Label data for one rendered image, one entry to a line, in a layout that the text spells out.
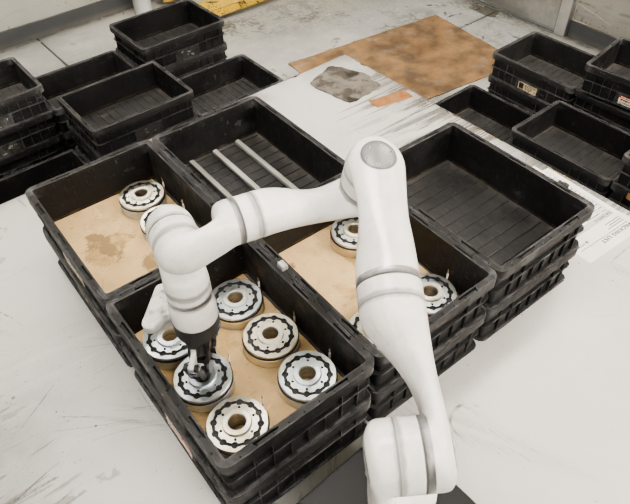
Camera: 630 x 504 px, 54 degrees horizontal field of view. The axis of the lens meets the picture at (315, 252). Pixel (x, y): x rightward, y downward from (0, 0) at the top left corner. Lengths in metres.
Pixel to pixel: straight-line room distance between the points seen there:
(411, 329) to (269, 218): 0.26
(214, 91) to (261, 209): 1.89
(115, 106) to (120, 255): 1.23
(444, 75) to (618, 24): 1.03
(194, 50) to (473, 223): 1.70
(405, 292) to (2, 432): 0.85
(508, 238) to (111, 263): 0.85
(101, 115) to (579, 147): 1.79
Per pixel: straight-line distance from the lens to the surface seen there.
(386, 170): 0.91
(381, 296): 0.81
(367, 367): 1.01
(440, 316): 1.08
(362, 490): 1.08
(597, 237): 1.66
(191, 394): 1.08
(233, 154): 1.59
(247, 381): 1.12
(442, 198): 1.46
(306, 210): 0.91
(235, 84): 2.77
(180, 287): 0.91
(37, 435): 1.32
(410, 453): 0.74
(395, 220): 0.87
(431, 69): 3.65
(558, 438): 1.28
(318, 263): 1.28
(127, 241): 1.40
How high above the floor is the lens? 1.77
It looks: 46 degrees down
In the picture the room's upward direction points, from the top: 1 degrees counter-clockwise
